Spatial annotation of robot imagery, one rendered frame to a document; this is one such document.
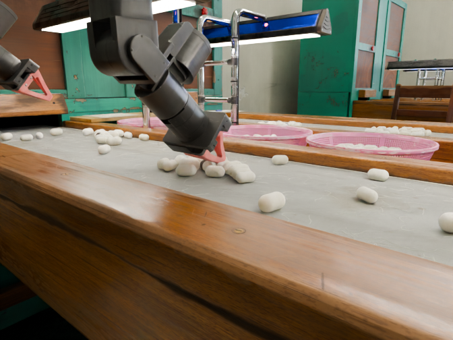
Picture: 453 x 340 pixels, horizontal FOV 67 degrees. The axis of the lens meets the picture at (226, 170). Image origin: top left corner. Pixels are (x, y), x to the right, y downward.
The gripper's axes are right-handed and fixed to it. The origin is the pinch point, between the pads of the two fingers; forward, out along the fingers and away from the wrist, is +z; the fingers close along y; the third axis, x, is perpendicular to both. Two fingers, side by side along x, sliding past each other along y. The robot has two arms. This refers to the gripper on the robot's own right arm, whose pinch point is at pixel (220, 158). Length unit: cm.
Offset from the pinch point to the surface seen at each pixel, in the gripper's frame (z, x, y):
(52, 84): 1, -19, 89
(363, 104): 207, -182, 64
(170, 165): -4.5, 5.1, 5.5
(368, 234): -7.5, 9.5, -29.0
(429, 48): 336, -386, 58
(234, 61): 19, -44, 31
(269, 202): -9.7, 9.4, -18.5
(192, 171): -4.5, 5.3, 0.3
